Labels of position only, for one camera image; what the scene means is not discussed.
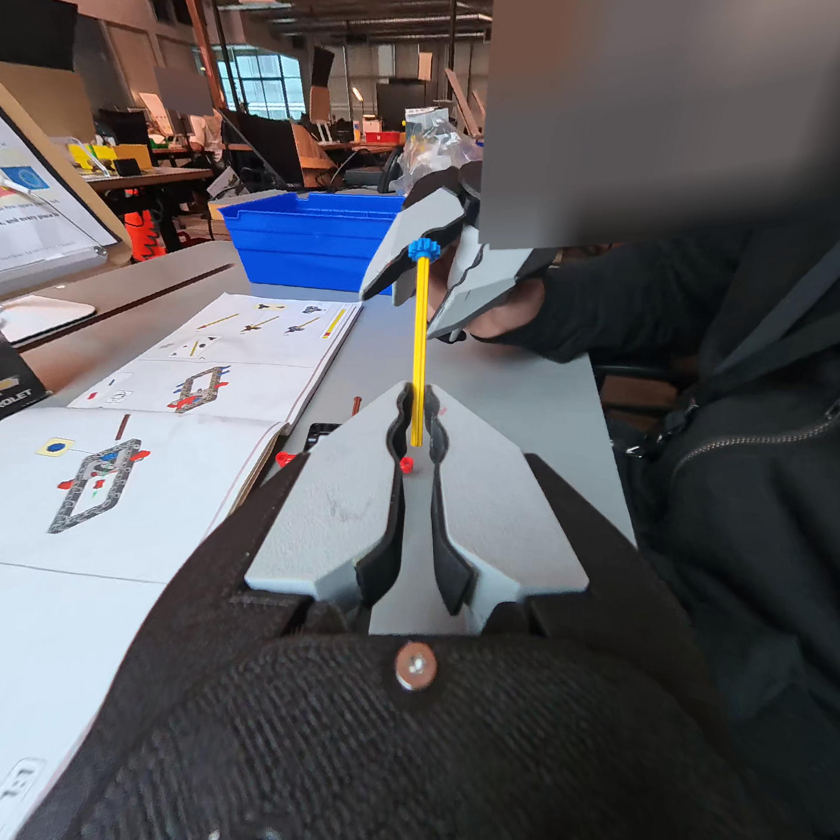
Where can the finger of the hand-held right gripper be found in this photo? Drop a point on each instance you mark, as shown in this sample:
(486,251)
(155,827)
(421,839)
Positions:
(485,275)
(420,220)

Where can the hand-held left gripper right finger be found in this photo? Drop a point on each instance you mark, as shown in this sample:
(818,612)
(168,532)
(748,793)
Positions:
(512,518)

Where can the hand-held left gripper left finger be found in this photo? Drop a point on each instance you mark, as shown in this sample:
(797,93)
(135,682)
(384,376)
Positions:
(321,518)

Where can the blue lego gear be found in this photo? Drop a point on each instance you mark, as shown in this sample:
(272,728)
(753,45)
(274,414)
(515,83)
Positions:
(423,249)

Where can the black lego frame assembly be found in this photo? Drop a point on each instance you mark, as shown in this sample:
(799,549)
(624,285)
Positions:
(321,434)

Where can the yellow lego axle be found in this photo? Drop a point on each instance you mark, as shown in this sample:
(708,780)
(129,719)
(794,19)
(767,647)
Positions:
(420,341)

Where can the person's right forearm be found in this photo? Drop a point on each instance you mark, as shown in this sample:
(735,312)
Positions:
(623,295)

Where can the lego instruction booklet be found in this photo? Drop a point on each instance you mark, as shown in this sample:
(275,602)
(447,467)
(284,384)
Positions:
(131,525)

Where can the black lego set box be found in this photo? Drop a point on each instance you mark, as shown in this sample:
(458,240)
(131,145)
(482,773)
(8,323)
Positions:
(16,387)

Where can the person's right hand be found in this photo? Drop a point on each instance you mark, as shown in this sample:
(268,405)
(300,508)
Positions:
(505,318)

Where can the clear plastic bag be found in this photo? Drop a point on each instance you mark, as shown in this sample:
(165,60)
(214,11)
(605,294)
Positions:
(433,144)

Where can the black computer monitor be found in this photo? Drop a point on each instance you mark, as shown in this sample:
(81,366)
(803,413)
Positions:
(407,102)

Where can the blue plastic bin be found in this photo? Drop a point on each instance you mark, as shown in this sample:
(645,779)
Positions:
(295,243)

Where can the large paned window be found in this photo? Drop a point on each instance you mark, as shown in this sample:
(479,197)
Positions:
(262,85)

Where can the person's black jacket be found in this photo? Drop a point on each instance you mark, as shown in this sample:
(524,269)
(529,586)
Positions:
(754,525)

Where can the background wooden desk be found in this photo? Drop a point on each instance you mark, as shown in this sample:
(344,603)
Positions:
(157,177)

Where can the white flat stand base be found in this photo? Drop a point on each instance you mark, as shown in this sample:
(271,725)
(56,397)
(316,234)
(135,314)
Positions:
(39,315)

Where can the paper sign in acrylic stand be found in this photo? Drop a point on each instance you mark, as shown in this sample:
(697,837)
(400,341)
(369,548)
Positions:
(39,216)

